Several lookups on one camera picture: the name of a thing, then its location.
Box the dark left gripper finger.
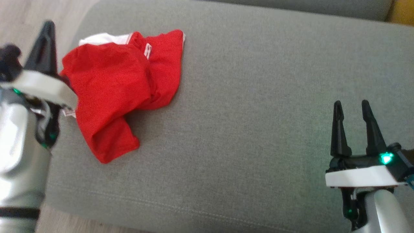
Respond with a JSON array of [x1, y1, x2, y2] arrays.
[[24, 20, 62, 78]]

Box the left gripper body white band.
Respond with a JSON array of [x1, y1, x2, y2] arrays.
[[0, 71, 78, 149]]

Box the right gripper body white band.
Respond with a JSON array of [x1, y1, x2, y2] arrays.
[[325, 150, 406, 231]]

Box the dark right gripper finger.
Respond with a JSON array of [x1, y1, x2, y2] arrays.
[[362, 100, 387, 155], [331, 101, 352, 158]]

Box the red jersey with white trim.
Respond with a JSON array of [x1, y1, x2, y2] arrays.
[[61, 32, 152, 164]]

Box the red shorts with white hem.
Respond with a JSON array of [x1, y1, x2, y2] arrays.
[[128, 30, 186, 111]]

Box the grey sofa seat cushion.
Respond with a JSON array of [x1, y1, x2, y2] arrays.
[[45, 0, 414, 233]]

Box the yellow cushion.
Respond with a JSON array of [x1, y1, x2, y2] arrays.
[[387, 0, 414, 26]]

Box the grey sofa back cushion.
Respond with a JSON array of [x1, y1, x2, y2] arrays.
[[207, 0, 393, 21]]

